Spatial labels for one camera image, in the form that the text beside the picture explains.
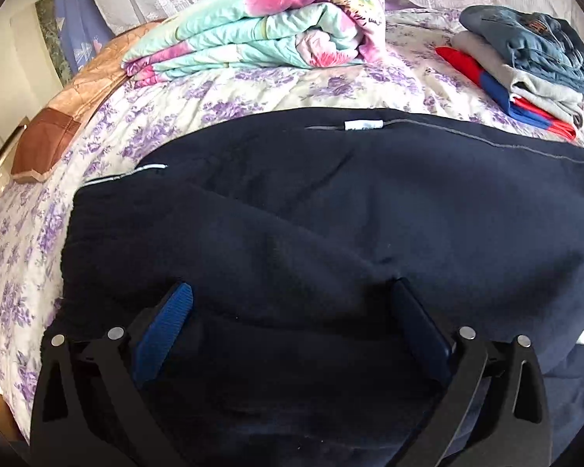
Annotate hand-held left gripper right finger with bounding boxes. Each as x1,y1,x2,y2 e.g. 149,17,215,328
391,278,554,467

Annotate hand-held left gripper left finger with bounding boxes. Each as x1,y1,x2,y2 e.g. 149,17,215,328
30,280,194,467

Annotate dark navy pants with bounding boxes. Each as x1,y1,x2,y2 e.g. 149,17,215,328
61,107,584,467

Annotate purple floral bed sheet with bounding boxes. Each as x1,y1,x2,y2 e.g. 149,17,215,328
0,7,584,429

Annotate folded red and blue garment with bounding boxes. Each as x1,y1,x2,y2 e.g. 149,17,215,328
435,47,577,141

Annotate folded grey garment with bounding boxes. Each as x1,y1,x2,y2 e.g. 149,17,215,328
452,31,584,127

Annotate folded blue jeans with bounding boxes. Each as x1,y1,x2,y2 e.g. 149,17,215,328
459,5,584,98

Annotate blue patterned cloth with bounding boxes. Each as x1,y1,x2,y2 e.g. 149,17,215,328
46,0,115,75

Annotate floral folded quilt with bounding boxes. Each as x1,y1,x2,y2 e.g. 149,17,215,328
121,0,387,89

